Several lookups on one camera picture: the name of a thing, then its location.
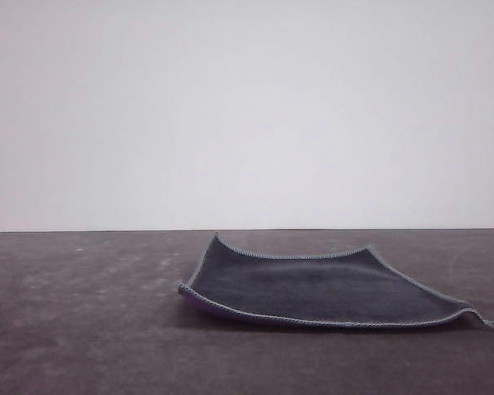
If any purple towel with grey hem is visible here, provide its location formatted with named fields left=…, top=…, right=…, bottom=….
left=175, top=231, right=494, bottom=332

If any grey table cloth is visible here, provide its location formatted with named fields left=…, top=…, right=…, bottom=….
left=0, top=228, right=494, bottom=395

